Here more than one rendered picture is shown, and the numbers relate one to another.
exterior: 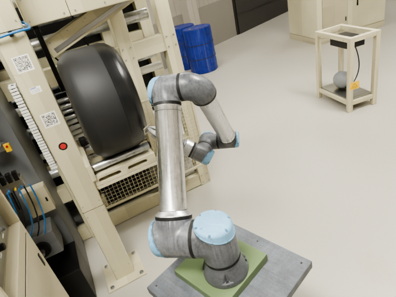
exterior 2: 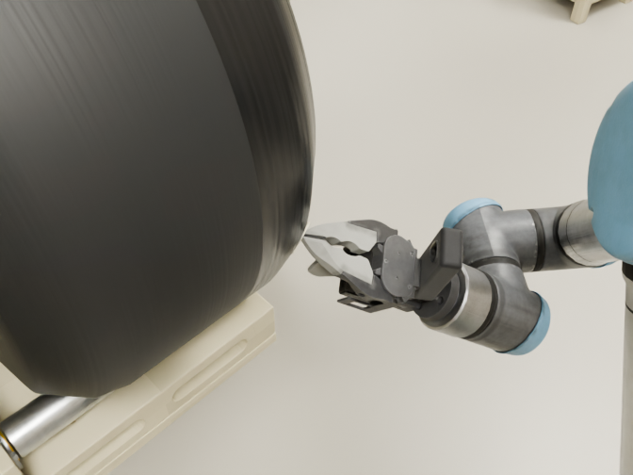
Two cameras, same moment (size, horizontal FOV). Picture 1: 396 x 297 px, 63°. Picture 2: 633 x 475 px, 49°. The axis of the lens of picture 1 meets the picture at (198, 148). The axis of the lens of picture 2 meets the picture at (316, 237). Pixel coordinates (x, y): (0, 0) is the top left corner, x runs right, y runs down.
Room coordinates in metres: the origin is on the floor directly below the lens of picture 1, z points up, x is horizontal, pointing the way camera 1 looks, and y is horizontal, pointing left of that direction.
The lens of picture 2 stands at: (1.13, 0.43, 1.60)
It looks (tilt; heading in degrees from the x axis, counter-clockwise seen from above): 48 degrees down; 335
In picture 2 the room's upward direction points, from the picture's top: straight up
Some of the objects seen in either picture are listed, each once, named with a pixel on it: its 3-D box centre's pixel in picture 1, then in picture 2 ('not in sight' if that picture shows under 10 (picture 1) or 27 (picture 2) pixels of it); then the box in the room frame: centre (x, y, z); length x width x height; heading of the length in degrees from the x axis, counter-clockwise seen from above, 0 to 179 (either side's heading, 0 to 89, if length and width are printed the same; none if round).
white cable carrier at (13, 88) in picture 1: (35, 128); not in sight; (1.60, 0.79, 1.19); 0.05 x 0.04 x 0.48; 20
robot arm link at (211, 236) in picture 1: (214, 237); not in sight; (0.92, 0.02, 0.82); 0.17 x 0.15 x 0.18; 70
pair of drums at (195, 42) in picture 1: (192, 48); not in sight; (6.23, -0.36, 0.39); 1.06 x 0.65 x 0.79; 39
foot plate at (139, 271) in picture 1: (123, 269); not in sight; (1.65, 0.72, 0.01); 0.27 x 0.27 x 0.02; 20
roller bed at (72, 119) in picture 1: (62, 119); not in sight; (2.04, 0.82, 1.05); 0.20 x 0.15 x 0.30; 110
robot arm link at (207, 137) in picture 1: (208, 142); (487, 246); (1.62, -0.06, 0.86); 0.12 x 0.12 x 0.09; 70
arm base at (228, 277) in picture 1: (223, 260); not in sight; (0.92, 0.01, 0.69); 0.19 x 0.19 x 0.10
